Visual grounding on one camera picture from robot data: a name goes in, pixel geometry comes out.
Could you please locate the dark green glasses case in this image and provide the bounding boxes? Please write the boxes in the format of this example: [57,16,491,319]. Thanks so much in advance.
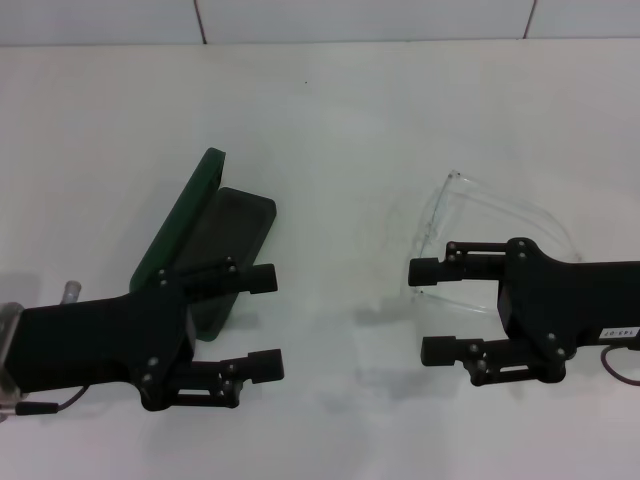
[128,146,278,344]

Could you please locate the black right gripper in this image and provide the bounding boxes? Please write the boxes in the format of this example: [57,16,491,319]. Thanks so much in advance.
[408,237,640,387]

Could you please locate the clear transparent glasses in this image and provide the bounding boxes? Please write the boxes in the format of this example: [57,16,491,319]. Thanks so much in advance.
[399,169,586,319]

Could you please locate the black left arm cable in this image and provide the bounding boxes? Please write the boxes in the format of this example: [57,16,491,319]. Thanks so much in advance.
[14,387,94,416]

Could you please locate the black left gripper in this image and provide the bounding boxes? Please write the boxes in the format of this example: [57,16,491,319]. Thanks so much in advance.
[13,269,197,412]

